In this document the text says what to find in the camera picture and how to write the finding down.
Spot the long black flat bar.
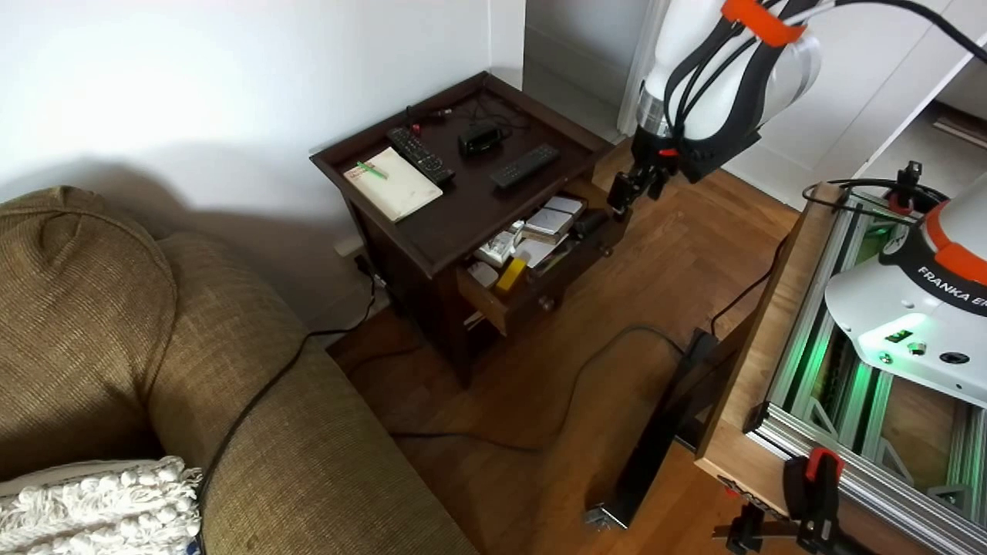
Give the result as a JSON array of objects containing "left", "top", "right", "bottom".
[{"left": 591, "top": 327, "right": 733, "bottom": 532}]

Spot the orange arm strap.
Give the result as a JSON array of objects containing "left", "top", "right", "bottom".
[{"left": 718, "top": 0, "right": 812, "bottom": 49}]

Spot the small black device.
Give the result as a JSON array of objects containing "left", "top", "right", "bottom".
[{"left": 456, "top": 113, "right": 515, "bottom": 159}]

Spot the white knit pillow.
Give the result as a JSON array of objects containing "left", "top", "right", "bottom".
[{"left": 0, "top": 452, "right": 206, "bottom": 555}]

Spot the black cable over sofa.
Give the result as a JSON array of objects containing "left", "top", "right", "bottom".
[{"left": 191, "top": 324, "right": 357, "bottom": 518}]

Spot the small white packet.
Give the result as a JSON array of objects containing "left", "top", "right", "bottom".
[{"left": 465, "top": 258, "right": 504, "bottom": 290}]

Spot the white shelf unit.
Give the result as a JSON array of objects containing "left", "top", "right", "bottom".
[{"left": 822, "top": 0, "right": 987, "bottom": 199}]

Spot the dark wood side table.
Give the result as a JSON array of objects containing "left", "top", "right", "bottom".
[{"left": 309, "top": 67, "right": 632, "bottom": 389}]

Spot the small black clamp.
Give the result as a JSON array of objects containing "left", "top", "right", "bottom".
[{"left": 713, "top": 499, "right": 776, "bottom": 555}]

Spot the wooden cart board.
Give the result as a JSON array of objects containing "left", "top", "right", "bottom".
[{"left": 693, "top": 199, "right": 930, "bottom": 555}]

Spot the green pen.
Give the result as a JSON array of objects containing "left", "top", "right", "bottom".
[{"left": 354, "top": 158, "right": 394, "bottom": 184}]

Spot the white flat box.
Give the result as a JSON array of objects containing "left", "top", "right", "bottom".
[{"left": 521, "top": 194, "right": 587, "bottom": 244}]

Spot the black clamp orange handle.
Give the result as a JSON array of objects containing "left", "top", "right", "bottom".
[{"left": 781, "top": 443, "right": 847, "bottom": 555}]

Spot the cream paper notepad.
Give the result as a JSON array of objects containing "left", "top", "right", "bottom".
[{"left": 339, "top": 145, "right": 448, "bottom": 224}]

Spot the black floor cable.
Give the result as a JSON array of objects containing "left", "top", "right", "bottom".
[{"left": 385, "top": 319, "right": 704, "bottom": 457}]

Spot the olive brown fabric sofa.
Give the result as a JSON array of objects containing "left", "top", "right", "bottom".
[{"left": 0, "top": 180, "right": 482, "bottom": 555}]

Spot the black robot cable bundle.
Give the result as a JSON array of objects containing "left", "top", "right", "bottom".
[{"left": 659, "top": 0, "right": 987, "bottom": 148}]

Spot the dark wood table drawer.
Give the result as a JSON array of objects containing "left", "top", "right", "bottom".
[{"left": 454, "top": 180, "right": 632, "bottom": 338}]

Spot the black remote with buttons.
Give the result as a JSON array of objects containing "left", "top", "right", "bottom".
[{"left": 385, "top": 124, "right": 459, "bottom": 191}]

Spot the white wall outlet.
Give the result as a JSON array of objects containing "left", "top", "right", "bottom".
[{"left": 329, "top": 234, "right": 370, "bottom": 263}]

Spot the yellow box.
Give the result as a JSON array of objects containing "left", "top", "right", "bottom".
[{"left": 495, "top": 255, "right": 531, "bottom": 297}]

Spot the plain black slim remote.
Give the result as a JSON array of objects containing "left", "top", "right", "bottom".
[{"left": 483, "top": 142, "right": 564, "bottom": 197}]

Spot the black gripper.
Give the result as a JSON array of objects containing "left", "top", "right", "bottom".
[{"left": 605, "top": 121, "right": 691, "bottom": 214}]

